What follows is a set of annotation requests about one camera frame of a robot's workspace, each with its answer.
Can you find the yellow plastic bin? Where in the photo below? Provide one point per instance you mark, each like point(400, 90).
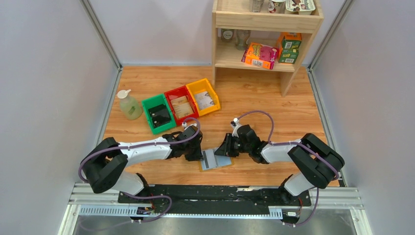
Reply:
point(200, 86)

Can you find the white printed cup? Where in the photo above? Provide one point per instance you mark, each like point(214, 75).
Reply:
point(276, 6)

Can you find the green orange carton box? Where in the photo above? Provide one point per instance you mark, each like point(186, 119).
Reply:
point(288, 44)

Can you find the beige cards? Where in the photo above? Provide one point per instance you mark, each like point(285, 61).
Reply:
point(181, 107)

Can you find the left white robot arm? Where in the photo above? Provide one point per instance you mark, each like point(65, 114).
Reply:
point(104, 167)

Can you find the yellow leather card holder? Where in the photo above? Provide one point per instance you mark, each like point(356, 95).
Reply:
point(223, 161)

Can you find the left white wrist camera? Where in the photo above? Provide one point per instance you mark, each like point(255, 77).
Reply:
point(187, 124)

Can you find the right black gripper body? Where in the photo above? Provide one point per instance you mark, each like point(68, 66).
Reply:
point(229, 146)

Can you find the white food tub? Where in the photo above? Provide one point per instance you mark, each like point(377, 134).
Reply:
point(301, 7)

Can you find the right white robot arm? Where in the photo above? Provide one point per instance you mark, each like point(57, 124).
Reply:
point(318, 163)

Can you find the silver striped credit card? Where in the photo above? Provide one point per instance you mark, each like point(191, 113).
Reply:
point(209, 160)

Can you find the red plastic bin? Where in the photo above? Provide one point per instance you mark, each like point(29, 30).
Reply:
point(178, 92)

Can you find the clear glass cup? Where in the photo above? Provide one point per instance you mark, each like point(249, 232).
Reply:
point(242, 37)

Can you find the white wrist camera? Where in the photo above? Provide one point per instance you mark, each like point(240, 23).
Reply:
point(235, 124)
point(187, 124)

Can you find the green plastic bin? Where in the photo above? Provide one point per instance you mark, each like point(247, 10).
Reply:
point(152, 102)

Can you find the aluminium frame rail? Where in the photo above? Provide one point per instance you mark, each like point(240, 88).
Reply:
point(331, 200)

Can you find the green soap pump bottle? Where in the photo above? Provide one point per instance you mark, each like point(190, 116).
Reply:
point(129, 105)

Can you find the black cards in green bin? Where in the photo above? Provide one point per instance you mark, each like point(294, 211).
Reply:
point(159, 115)

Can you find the orange pink snack box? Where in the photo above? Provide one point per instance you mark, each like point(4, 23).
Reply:
point(260, 55)

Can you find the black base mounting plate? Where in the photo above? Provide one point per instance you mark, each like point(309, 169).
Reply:
point(202, 199)

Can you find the white cards in yellow bin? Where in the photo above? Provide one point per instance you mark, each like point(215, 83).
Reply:
point(204, 100)

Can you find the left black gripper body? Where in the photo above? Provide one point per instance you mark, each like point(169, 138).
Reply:
point(195, 150)

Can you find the wooden shelf unit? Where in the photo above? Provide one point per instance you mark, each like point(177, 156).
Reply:
point(264, 35)

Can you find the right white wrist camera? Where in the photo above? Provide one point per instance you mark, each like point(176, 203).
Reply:
point(235, 124)

